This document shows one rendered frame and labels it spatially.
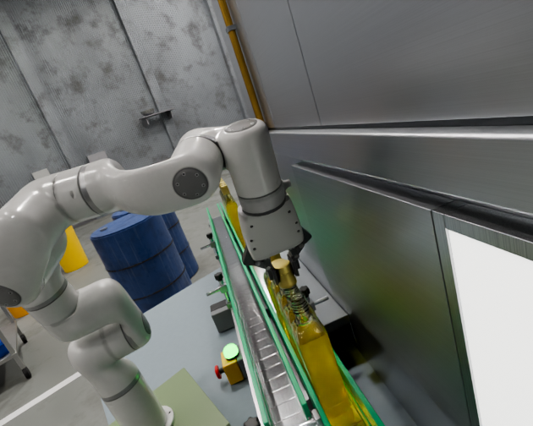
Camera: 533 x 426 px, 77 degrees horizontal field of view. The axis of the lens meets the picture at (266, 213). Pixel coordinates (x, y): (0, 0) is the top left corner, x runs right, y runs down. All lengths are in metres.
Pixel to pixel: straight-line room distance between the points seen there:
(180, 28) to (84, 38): 2.89
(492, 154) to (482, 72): 0.06
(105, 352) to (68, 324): 0.12
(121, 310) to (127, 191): 0.36
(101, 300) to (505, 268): 0.68
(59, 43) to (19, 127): 2.46
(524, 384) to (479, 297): 0.08
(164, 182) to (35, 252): 0.22
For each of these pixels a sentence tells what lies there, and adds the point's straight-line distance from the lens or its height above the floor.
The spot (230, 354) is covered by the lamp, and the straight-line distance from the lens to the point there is 1.06.
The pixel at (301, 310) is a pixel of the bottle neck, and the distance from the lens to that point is 0.61.
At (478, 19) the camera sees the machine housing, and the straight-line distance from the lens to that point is 0.32.
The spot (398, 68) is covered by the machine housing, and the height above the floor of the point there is 1.46.
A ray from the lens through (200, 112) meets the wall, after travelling 11.85.
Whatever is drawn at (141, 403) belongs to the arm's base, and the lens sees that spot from 0.95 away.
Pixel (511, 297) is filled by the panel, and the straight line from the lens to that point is 0.35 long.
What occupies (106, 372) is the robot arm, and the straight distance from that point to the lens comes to 0.90.
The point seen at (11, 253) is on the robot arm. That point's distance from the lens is 0.59.
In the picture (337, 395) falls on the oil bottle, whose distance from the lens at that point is 0.73.
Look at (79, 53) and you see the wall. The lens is 11.30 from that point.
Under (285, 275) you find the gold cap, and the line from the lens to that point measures 0.64.
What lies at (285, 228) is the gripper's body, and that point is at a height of 1.27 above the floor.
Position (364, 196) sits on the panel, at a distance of 0.49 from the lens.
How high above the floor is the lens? 1.47
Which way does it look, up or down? 17 degrees down
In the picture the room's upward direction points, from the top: 19 degrees counter-clockwise
